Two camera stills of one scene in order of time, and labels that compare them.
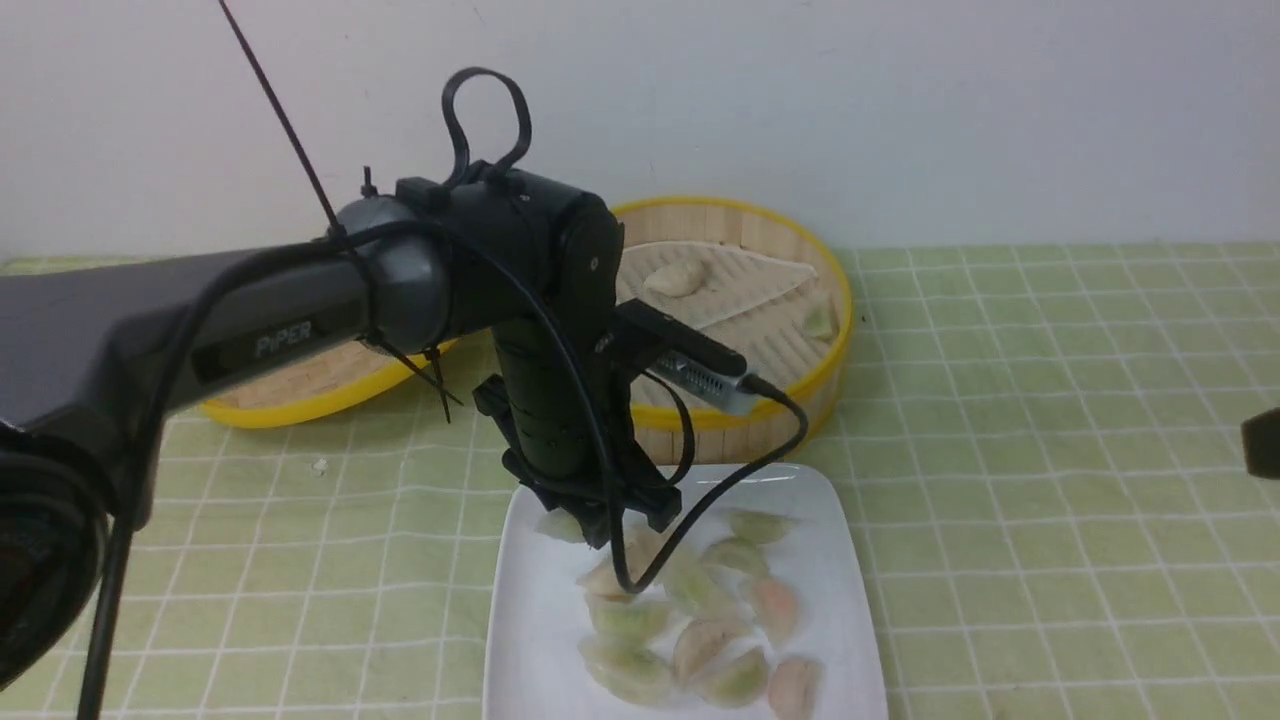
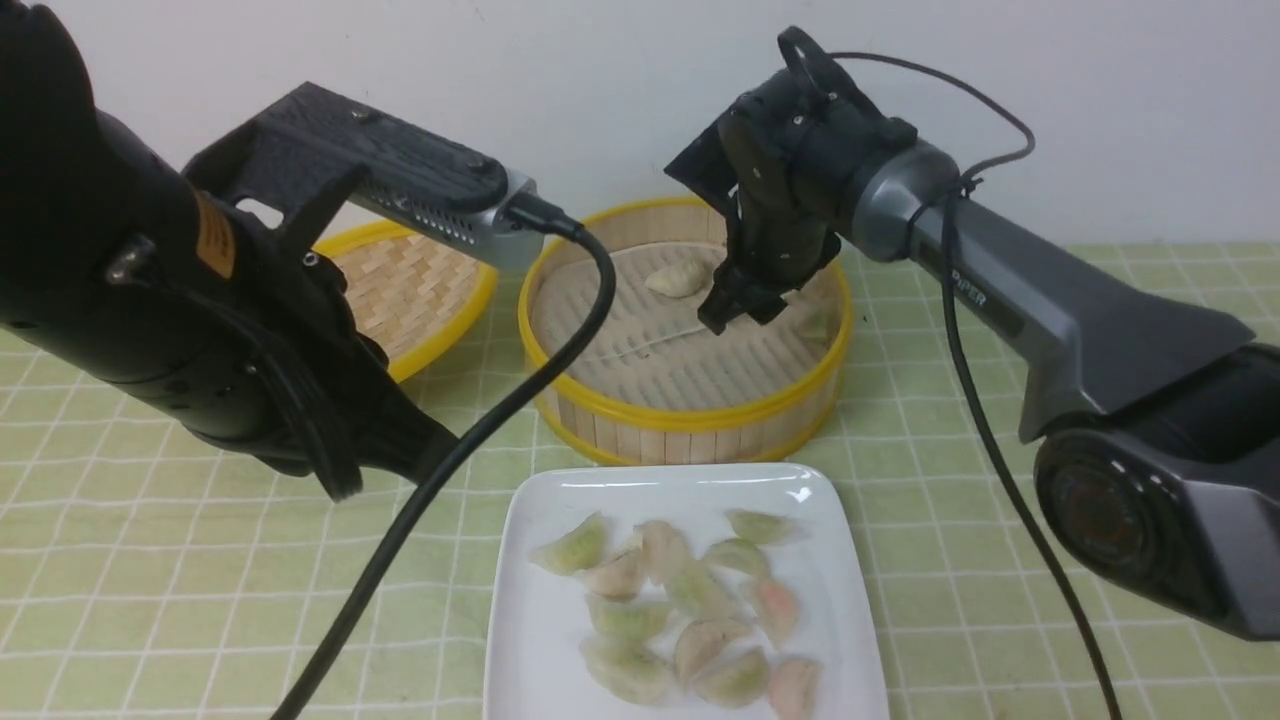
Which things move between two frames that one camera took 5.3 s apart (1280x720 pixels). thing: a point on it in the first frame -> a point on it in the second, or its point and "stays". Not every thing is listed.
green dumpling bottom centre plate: [739, 677] stays
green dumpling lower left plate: [631, 672] stays
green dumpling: [560, 523] -> [576, 550]
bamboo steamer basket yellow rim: [752, 283] stays
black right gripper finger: [1261, 441] -> [779, 243]
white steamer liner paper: [778, 314] stays
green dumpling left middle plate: [630, 623] stays
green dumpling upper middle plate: [737, 555] stays
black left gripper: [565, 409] -> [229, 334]
